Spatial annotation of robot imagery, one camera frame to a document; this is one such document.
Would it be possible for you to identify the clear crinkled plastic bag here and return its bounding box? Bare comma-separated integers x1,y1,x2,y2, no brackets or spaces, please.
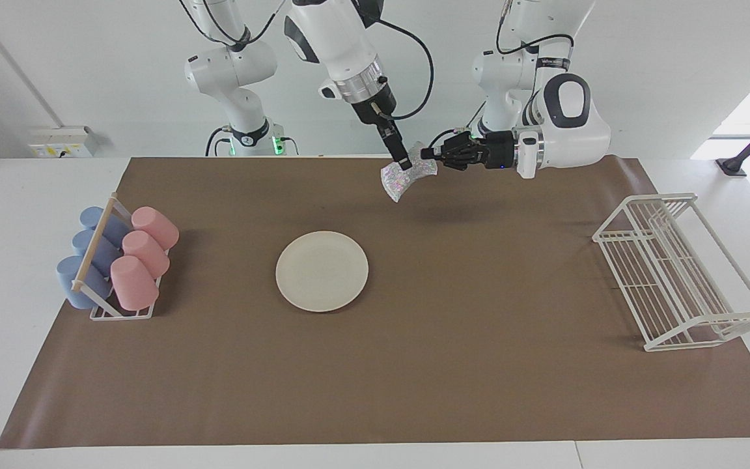
380,142,438,203

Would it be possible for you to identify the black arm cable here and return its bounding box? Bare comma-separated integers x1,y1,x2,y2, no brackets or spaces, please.
375,18,435,121
495,0,574,56

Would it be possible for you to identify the pink plastic cup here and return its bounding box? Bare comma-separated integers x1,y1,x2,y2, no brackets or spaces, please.
122,231,171,278
131,206,180,251
110,255,160,311

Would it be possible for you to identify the cream round plate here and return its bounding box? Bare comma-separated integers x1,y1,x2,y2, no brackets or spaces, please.
275,231,370,313

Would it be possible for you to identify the blue plastic cup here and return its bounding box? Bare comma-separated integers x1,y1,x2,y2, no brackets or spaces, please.
56,255,114,309
72,229,122,277
79,206,132,247

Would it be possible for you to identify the black right base cable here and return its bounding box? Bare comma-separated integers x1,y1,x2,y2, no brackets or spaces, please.
204,127,232,157

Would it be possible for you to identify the cup rack with wooden handle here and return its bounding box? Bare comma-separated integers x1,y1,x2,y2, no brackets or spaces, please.
70,192,171,321

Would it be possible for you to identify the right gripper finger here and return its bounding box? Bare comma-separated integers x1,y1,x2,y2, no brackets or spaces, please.
378,125,413,171

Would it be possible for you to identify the white wall socket box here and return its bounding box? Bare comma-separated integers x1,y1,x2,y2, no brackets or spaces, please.
29,126,97,158

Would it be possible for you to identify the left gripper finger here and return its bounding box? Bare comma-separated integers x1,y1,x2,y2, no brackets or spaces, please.
421,132,480,159
440,151,481,171

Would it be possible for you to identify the black left base cable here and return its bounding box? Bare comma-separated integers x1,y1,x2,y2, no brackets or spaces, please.
426,98,486,154

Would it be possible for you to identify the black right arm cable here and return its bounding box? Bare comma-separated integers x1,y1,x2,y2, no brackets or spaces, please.
375,18,435,121

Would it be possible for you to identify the brown table mat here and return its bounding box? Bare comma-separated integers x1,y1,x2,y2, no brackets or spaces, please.
0,155,750,450

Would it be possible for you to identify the black base cable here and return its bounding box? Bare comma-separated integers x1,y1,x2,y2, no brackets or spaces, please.
426,98,486,154
204,127,232,157

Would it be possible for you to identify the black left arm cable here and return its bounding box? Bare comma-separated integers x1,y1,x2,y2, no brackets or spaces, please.
495,0,574,56

